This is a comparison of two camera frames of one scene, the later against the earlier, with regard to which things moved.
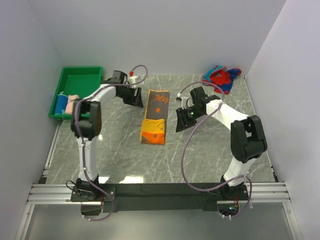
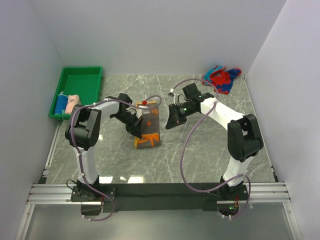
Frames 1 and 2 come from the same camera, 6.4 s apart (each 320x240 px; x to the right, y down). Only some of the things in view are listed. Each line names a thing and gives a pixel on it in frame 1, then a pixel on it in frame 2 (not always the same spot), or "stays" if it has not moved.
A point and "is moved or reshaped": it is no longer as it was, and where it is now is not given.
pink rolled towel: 68,109 stays
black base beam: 159,197 stays
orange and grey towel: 153,127 is moved or reshaped
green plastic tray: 80,81 stays
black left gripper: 135,100 → 135,128
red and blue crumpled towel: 222,76 stays
